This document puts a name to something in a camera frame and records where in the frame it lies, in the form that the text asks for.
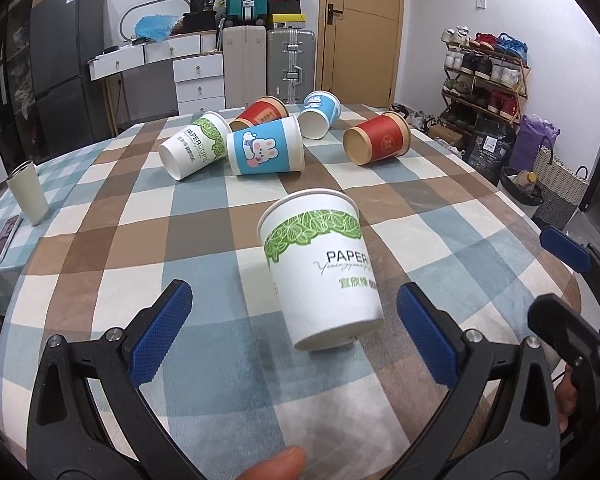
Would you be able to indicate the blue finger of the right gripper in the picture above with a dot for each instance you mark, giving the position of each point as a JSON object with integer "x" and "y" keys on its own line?
{"x": 574, "y": 340}
{"x": 584, "y": 259}

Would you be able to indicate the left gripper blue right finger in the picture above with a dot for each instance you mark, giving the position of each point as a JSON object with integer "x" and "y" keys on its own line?
{"x": 520, "y": 439}

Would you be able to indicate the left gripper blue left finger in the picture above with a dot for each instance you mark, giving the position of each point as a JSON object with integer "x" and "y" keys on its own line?
{"x": 88, "y": 418}

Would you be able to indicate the white green leaf paper cup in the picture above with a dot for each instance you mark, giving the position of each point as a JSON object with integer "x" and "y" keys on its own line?
{"x": 321, "y": 269}

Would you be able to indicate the right red paper cup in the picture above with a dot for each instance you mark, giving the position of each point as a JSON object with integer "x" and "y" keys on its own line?
{"x": 385, "y": 136}

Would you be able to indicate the red paper cup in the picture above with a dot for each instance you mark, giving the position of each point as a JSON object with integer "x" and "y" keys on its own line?
{"x": 265, "y": 109}
{"x": 385, "y": 136}

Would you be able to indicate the far blue paper cup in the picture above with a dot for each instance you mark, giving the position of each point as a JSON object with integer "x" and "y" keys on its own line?
{"x": 320, "y": 110}

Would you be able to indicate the lying white green paper cup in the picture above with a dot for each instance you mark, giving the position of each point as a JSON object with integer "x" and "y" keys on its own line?
{"x": 195, "y": 146}

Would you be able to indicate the blue bunny paper cup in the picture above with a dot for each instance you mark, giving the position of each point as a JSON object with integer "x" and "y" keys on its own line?
{"x": 270, "y": 148}

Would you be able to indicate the far red paper cup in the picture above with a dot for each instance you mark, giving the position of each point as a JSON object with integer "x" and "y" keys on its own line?
{"x": 265, "y": 109}

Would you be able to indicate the right hand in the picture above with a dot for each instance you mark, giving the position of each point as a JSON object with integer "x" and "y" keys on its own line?
{"x": 566, "y": 399}

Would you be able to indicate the left hand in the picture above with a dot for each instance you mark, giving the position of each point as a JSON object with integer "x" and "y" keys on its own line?
{"x": 286, "y": 465}

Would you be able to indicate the woven basket bag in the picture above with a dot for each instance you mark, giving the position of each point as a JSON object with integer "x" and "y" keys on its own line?
{"x": 562, "y": 189}

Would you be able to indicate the purple bag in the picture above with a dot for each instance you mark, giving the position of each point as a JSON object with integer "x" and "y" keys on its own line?
{"x": 532, "y": 134}

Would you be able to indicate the black paper bag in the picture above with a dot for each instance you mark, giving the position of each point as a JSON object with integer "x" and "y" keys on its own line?
{"x": 489, "y": 153}

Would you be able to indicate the checked tablecloth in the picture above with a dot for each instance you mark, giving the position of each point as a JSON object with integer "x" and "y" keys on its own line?
{"x": 232, "y": 389}

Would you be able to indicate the shoe rack with shoes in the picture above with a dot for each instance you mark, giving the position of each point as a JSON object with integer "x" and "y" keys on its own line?
{"x": 485, "y": 75}

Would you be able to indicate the smartphone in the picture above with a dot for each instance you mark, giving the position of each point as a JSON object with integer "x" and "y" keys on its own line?
{"x": 7, "y": 233}

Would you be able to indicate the cream tumbler mug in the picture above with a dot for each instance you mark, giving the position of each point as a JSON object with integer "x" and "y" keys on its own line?
{"x": 25, "y": 186}

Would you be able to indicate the wooden door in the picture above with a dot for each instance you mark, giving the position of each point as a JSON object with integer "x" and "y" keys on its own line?
{"x": 358, "y": 49}

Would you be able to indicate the silver suitcase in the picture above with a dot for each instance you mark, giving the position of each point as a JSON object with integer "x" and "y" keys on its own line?
{"x": 290, "y": 64}

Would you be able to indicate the white drawer desk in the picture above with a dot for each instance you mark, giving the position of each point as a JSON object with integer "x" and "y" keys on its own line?
{"x": 182, "y": 75}

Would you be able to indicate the beige suitcase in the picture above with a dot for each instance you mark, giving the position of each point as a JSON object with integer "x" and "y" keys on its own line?
{"x": 244, "y": 58}

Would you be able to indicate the black glass cabinet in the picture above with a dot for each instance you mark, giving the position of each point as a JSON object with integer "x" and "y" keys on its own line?
{"x": 21, "y": 136}

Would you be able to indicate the stacked shoe boxes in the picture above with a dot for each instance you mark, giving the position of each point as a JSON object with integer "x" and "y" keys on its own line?
{"x": 285, "y": 2}

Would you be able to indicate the black refrigerator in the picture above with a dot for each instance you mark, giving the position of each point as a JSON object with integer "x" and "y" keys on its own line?
{"x": 64, "y": 36}

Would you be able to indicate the blue plastic bag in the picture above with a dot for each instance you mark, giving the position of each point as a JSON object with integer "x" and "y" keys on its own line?
{"x": 156, "y": 27}

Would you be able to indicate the black handbag on desk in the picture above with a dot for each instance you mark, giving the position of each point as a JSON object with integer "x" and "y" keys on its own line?
{"x": 201, "y": 16}

